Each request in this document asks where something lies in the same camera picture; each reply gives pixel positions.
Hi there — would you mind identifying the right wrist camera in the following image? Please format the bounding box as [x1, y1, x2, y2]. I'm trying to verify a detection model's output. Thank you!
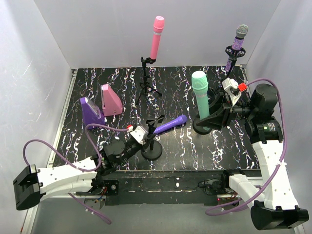
[222, 78, 247, 107]

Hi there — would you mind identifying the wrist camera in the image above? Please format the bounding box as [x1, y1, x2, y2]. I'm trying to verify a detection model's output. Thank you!
[128, 125, 148, 145]
[222, 78, 247, 107]

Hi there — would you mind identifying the purple glitter microphone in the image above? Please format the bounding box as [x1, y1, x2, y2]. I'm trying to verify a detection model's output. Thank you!
[225, 23, 249, 73]

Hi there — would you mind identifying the purple cable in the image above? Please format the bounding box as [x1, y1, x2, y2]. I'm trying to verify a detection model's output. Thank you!
[205, 78, 288, 216]
[23, 123, 134, 171]

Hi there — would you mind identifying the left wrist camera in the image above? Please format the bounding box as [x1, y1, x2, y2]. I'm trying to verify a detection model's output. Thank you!
[128, 125, 148, 145]

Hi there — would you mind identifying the tripod stand with shock mount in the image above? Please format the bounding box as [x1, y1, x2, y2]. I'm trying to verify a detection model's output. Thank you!
[224, 45, 246, 78]

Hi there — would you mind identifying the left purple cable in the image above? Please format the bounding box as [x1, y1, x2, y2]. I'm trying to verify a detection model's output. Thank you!
[23, 123, 134, 171]

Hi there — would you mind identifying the teal plastic microphone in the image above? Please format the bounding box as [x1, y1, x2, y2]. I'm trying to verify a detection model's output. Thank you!
[191, 71, 210, 119]

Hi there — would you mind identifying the purple metronome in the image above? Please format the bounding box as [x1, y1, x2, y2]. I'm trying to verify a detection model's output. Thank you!
[79, 97, 106, 126]

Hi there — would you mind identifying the pink metronome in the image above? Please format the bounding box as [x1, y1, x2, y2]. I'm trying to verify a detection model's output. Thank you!
[101, 84, 123, 117]

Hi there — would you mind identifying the pink plastic microphone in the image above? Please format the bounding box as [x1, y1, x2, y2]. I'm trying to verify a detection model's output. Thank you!
[150, 16, 164, 60]

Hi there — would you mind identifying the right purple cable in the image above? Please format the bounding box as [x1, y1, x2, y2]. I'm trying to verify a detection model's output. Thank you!
[205, 78, 288, 216]

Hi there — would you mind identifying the purple plastic microphone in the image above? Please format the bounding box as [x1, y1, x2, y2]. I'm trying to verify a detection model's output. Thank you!
[154, 115, 188, 134]

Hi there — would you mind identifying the round base stand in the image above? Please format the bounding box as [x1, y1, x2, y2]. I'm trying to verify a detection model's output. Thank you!
[192, 117, 213, 135]
[141, 115, 165, 161]

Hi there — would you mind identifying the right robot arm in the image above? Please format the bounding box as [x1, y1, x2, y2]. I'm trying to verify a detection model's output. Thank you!
[197, 83, 309, 230]

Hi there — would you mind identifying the tripod stand with clip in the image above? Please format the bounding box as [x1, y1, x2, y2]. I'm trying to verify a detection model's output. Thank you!
[135, 57, 162, 105]

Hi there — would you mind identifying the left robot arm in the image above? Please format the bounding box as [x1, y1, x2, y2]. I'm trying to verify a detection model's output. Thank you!
[13, 139, 143, 211]

